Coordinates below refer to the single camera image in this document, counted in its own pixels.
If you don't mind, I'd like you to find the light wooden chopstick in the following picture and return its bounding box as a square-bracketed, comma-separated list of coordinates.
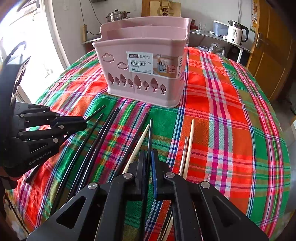
[159, 120, 195, 240]
[122, 124, 150, 174]

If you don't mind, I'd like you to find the white electric kettle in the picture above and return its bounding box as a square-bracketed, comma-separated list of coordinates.
[226, 20, 249, 45]

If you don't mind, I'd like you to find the brown wooden chopstick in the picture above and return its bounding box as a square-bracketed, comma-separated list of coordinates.
[179, 137, 189, 176]

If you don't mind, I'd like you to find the brown wooden door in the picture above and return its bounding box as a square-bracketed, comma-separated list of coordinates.
[247, 1, 295, 101]

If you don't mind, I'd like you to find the light wooden chopstick left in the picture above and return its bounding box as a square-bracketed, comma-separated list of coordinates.
[122, 124, 150, 174]

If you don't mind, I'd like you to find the steel cooking pot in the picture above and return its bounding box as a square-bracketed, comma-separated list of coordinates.
[106, 9, 130, 22]

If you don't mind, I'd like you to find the grey wall shelf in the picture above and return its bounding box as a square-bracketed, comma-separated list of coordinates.
[190, 30, 251, 63]

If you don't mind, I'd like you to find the grey plastic container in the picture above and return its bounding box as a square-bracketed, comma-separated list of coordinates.
[212, 20, 229, 37]

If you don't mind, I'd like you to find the light wooden chopstick right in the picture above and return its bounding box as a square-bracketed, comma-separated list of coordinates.
[159, 120, 195, 240]

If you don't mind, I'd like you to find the brown cardboard box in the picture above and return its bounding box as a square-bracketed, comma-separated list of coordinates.
[141, 0, 181, 17]

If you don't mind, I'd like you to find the colourful plaid tablecloth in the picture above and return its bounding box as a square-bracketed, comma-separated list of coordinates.
[6, 46, 292, 241]

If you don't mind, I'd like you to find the pink plastic chopsticks basket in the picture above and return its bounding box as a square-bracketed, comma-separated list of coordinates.
[93, 16, 191, 108]

